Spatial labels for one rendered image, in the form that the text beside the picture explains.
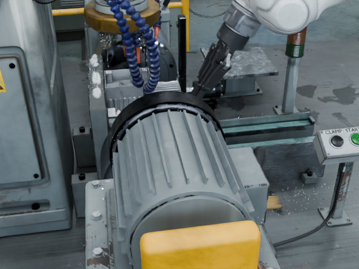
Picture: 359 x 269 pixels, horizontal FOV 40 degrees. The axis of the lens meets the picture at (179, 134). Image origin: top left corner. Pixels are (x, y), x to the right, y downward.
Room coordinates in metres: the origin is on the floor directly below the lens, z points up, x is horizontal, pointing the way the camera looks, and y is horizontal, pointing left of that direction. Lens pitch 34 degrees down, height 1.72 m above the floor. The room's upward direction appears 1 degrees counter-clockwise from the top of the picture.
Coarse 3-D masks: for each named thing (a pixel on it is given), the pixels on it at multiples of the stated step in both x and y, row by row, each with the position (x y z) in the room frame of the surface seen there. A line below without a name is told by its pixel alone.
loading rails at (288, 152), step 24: (240, 120) 1.27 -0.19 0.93; (264, 120) 1.27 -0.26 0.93; (288, 120) 1.28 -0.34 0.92; (312, 120) 1.26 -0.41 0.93; (240, 144) 1.16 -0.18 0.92; (264, 144) 1.16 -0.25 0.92; (288, 144) 1.13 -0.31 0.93; (312, 144) 1.14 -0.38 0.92; (264, 168) 1.12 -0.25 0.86; (288, 168) 1.14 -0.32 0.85; (312, 168) 1.15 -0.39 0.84
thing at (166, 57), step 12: (108, 36) 1.44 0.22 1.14; (120, 36) 1.39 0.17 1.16; (96, 48) 1.49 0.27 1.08; (108, 48) 1.35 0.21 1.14; (120, 48) 1.35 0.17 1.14; (168, 48) 1.41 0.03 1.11; (108, 60) 1.35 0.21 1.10; (120, 60) 1.35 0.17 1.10; (144, 60) 1.36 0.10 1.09; (168, 60) 1.37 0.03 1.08; (168, 72) 1.37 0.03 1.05
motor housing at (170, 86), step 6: (162, 84) 1.17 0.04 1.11; (168, 84) 1.17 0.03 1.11; (174, 84) 1.17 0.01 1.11; (156, 90) 1.15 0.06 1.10; (162, 90) 1.14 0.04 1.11; (168, 90) 1.14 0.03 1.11; (174, 90) 1.14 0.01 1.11; (180, 90) 1.15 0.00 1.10; (108, 120) 1.07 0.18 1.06; (114, 120) 1.07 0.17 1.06
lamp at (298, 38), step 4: (300, 32) 1.50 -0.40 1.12; (304, 32) 1.51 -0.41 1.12; (288, 36) 1.52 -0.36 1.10; (292, 36) 1.51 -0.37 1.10; (296, 36) 1.50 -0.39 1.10; (300, 36) 1.50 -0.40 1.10; (304, 36) 1.51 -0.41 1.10; (288, 40) 1.52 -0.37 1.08; (292, 40) 1.51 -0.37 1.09; (296, 40) 1.50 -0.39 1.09; (300, 40) 1.50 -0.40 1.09; (304, 40) 1.51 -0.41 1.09; (296, 44) 1.50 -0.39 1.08; (300, 44) 1.50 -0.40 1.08
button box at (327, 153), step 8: (344, 128) 0.99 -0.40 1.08; (352, 128) 0.99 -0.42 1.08; (320, 136) 0.96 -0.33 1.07; (328, 136) 0.96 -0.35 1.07; (344, 136) 0.97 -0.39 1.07; (320, 144) 0.96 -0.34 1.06; (328, 144) 0.95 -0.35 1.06; (344, 144) 0.95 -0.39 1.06; (352, 144) 0.95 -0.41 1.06; (320, 152) 0.95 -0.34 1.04; (328, 152) 0.93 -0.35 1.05; (336, 152) 0.93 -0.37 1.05; (344, 152) 0.93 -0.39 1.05; (352, 152) 0.93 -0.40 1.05; (320, 160) 0.94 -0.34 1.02; (328, 160) 0.93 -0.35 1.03; (336, 160) 0.94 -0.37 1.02; (344, 160) 0.94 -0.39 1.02; (352, 160) 0.95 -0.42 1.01
